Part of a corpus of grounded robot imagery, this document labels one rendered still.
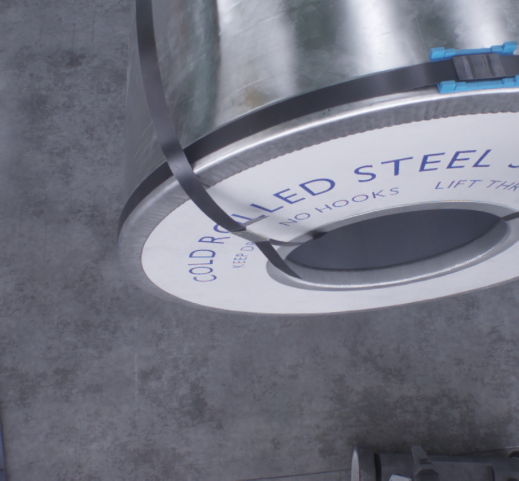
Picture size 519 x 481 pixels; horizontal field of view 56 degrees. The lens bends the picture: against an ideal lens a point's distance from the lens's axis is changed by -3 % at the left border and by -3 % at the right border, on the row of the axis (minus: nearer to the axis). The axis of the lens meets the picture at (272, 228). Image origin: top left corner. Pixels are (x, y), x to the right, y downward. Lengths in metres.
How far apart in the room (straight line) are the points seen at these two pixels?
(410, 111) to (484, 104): 0.09
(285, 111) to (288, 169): 0.10
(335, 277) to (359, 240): 0.14
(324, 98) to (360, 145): 0.09
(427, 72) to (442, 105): 0.04
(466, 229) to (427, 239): 0.12
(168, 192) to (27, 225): 1.53
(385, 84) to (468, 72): 0.10
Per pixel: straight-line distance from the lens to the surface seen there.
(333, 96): 0.62
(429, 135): 0.69
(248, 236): 0.79
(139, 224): 0.85
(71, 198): 2.20
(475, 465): 1.76
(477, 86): 0.63
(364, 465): 1.67
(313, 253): 1.33
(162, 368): 1.89
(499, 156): 0.80
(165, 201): 0.77
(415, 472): 1.16
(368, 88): 0.62
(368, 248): 1.42
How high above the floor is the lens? 1.83
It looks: 68 degrees down
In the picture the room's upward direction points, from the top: 1 degrees counter-clockwise
